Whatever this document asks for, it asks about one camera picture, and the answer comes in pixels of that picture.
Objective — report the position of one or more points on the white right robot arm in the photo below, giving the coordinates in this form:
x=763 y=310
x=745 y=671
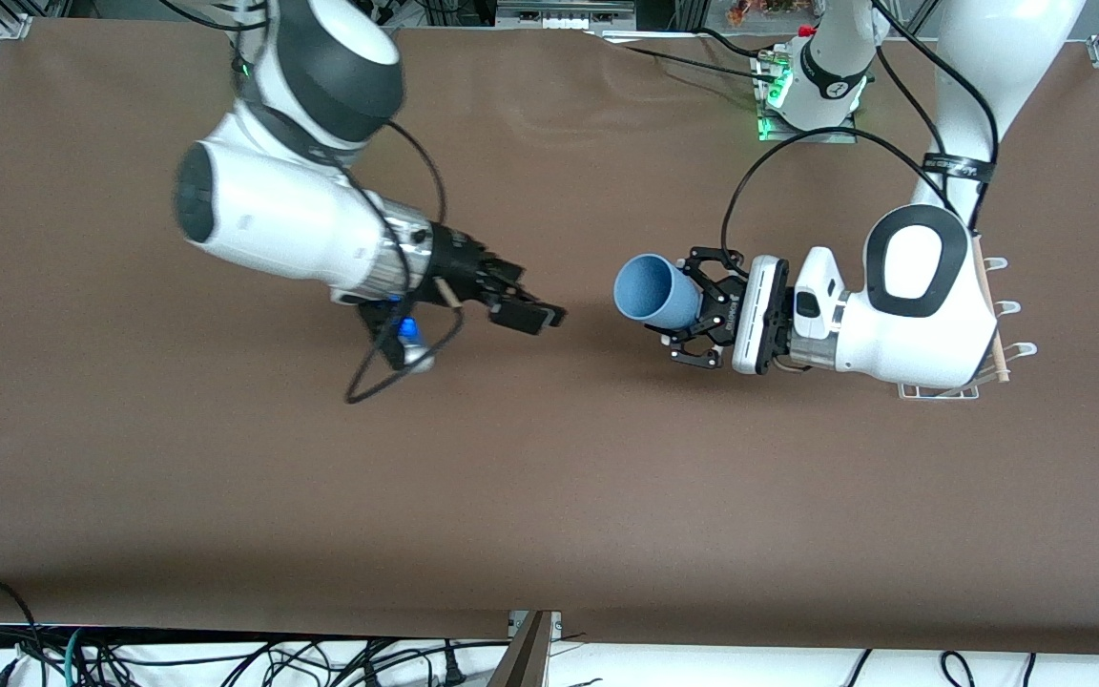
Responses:
x=273 y=219

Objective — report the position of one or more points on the blue plastic cup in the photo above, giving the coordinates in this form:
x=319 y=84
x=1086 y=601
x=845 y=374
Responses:
x=654 y=291

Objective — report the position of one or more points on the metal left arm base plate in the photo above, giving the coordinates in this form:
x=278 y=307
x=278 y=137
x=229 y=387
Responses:
x=836 y=138

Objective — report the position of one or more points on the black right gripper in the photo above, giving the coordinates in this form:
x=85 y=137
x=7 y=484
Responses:
x=455 y=261

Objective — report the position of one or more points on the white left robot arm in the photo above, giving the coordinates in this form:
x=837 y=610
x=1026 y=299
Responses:
x=912 y=324

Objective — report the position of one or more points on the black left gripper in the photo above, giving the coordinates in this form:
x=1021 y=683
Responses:
x=719 y=322

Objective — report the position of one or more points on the metal table leg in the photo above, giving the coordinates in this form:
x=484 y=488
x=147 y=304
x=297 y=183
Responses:
x=526 y=658

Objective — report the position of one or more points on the orange artificial flowers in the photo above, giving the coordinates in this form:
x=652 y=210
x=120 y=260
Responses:
x=759 y=11

